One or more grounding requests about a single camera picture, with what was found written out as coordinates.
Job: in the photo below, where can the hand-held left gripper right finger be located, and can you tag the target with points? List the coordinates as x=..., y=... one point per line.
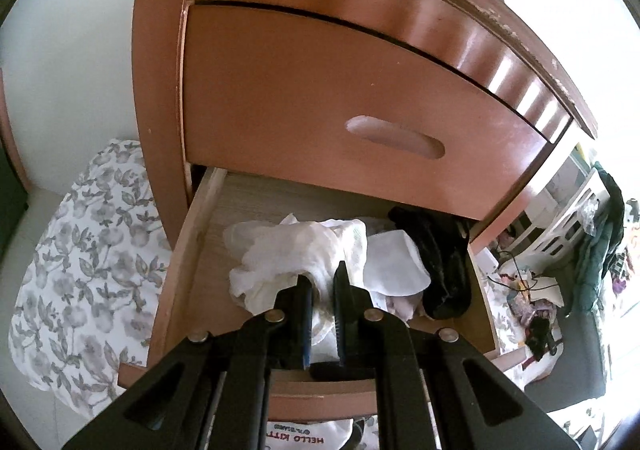
x=342, y=325

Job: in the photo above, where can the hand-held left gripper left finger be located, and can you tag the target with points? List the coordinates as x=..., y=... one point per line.
x=302, y=330

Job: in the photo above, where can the pink underwear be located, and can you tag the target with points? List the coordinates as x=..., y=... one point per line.
x=400, y=307

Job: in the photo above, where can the white cat print underwear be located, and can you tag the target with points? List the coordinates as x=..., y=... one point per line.
x=395, y=265

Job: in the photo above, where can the wooden drawer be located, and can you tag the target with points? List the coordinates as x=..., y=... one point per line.
x=300, y=105
x=210, y=270

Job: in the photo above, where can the black underwear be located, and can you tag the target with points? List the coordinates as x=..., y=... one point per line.
x=445, y=270

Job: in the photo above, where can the closed wooden drawer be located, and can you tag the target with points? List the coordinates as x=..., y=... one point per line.
x=300, y=105

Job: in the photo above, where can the black toy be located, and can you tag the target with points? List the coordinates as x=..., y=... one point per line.
x=540, y=337

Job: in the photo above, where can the white notebook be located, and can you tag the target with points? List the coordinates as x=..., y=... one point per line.
x=547, y=295

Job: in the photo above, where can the grey floral bedspread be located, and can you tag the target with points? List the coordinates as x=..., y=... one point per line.
x=75, y=270

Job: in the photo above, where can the grey cushion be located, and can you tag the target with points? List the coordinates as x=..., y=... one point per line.
x=575, y=370

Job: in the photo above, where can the teal jacket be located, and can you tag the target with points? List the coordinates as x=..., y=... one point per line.
x=600, y=250

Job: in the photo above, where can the wooden nightstand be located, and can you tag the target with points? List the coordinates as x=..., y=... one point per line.
x=160, y=80

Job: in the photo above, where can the black and white plush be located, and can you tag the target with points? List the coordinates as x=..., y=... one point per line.
x=632, y=215

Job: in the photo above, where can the dark green cabinet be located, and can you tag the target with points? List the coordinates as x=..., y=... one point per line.
x=10, y=200

